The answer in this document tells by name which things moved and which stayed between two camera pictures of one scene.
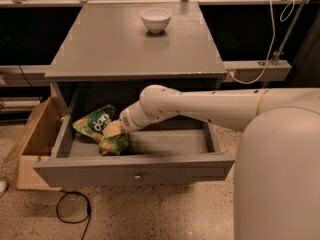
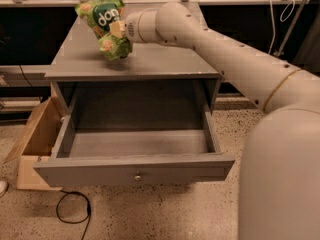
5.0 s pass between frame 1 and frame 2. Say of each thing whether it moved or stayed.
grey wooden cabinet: stayed
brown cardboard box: stayed
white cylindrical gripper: moved
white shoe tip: stayed
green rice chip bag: moved
